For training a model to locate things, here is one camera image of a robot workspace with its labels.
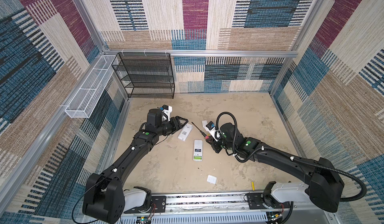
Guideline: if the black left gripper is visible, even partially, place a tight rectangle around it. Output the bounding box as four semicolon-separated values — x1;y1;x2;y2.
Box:
156;116;188;137

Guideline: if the pink handled screwdriver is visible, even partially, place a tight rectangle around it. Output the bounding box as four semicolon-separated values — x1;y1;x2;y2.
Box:
192;122;209;140

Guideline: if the red and white remote control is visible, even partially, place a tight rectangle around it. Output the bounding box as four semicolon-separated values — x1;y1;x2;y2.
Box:
193;140;203;162

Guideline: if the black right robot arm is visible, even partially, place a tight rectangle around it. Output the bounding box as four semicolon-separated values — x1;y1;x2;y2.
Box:
205;112;367;213

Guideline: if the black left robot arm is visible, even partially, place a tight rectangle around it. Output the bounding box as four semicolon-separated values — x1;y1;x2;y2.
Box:
82;105;189;224

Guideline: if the black mesh shelf rack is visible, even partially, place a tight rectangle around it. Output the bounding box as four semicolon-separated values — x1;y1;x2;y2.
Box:
112;53;176;99

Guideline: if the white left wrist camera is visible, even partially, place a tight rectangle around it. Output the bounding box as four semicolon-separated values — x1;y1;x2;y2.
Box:
159;105;173;122

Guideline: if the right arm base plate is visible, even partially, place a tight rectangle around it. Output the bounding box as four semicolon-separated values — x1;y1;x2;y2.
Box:
244;193;291;210

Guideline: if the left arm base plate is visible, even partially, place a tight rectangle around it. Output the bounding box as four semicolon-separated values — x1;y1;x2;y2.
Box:
124;196;167;214

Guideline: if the white slotted cable duct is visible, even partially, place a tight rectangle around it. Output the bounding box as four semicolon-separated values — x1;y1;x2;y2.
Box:
122;213;268;224

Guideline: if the white mesh wall basket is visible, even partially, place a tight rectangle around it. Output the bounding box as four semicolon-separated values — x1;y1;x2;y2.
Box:
65;55;116;119

